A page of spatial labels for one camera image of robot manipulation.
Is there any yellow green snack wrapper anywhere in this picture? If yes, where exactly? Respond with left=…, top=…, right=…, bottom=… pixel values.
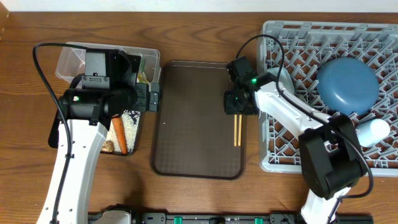
left=137, top=57, right=150, bottom=85

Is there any orange carrot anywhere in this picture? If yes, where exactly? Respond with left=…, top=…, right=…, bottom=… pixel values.
left=112, top=116, right=128, bottom=155

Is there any light blue rice bowl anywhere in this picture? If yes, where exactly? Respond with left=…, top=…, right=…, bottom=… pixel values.
left=267, top=67, right=295, bottom=95

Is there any brown food scrap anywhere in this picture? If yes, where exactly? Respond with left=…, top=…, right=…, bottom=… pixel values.
left=101, top=140, right=114, bottom=153

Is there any blue plate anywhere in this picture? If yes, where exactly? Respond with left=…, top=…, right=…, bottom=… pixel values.
left=317, top=57, right=379, bottom=116

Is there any light blue cup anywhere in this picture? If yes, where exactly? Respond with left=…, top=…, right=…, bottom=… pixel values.
left=356, top=119, right=391, bottom=147

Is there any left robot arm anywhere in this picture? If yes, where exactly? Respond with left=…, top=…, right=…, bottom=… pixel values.
left=38, top=47, right=160, bottom=223

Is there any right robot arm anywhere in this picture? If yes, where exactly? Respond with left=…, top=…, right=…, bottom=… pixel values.
left=224, top=57, right=369, bottom=223

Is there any grey dishwasher rack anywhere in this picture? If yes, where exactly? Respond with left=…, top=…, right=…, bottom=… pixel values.
left=257, top=21, right=397, bottom=177

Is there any pile of white rice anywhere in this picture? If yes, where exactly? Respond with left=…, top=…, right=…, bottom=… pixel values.
left=105, top=110, right=141, bottom=156

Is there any dark brown serving tray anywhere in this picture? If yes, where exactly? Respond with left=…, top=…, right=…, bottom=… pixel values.
left=150, top=61, right=245, bottom=180

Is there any clear plastic bin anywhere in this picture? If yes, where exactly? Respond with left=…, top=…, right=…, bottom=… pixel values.
left=55, top=42, right=162, bottom=83

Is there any black tray bin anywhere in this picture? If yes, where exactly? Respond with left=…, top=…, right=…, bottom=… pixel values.
left=48, top=108, right=144, bottom=156

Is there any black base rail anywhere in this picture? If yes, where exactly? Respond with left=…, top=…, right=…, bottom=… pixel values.
left=88, top=205, right=374, bottom=224

